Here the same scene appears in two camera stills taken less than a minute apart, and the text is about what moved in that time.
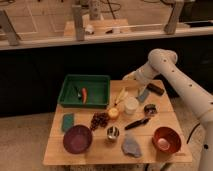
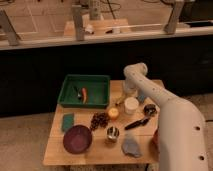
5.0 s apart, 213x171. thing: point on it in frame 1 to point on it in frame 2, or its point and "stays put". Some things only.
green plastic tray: x=97 y=86 stays put
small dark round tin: x=150 y=110 stays put
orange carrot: x=84 y=95 stays put
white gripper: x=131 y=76 to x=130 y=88
